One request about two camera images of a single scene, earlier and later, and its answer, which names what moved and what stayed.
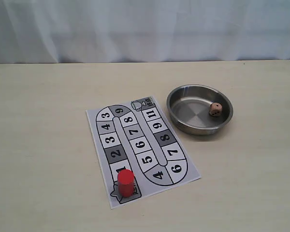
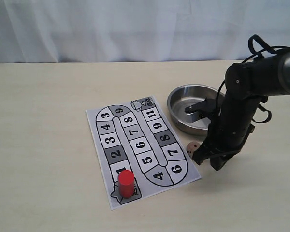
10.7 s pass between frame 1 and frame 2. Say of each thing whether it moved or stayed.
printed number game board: stayed
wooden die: moved
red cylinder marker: stayed
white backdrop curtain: stayed
